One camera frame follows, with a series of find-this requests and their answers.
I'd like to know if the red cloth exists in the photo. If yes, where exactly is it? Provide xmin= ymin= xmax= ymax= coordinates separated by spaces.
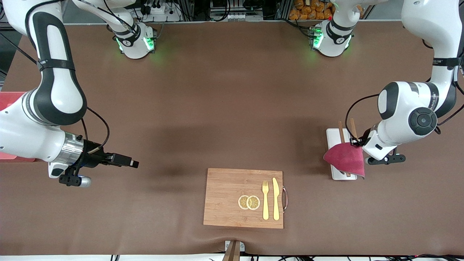
xmin=323 ymin=142 xmax=366 ymax=180

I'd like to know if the white rectangular tray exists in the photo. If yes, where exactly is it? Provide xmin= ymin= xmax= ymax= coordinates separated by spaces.
xmin=326 ymin=128 xmax=358 ymax=181

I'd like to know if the bamboo cutting board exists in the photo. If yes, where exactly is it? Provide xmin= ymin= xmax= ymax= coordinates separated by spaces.
xmin=203 ymin=168 xmax=284 ymax=229

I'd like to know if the yellow knife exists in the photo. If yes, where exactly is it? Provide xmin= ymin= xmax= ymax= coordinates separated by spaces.
xmin=272 ymin=177 xmax=281 ymax=221

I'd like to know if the pink plastic bin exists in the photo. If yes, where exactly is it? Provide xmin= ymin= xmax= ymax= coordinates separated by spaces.
xmin=0 ymin=92 xmax=37 ymax=162

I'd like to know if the yellow fork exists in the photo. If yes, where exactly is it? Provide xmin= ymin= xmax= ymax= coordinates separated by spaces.
xmin=262 ymin=180 xmax=270 ymax=220

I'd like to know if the bag of orange snacks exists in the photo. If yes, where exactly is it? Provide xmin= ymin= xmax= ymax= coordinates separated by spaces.
xmin=289 ymin=0 xmax=335 ymax=20

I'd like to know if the white power strip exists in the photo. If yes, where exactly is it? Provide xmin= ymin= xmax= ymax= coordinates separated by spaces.
xmin=144 ymin=3 xmax=182 ymax=22

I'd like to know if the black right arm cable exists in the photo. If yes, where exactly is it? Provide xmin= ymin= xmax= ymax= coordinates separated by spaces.
xmin=82 ymin=107 xmax=110 ymax=154

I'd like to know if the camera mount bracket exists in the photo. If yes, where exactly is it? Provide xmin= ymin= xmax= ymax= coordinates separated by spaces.
xmin=222 ymin=240 xmax=245 ymax=261

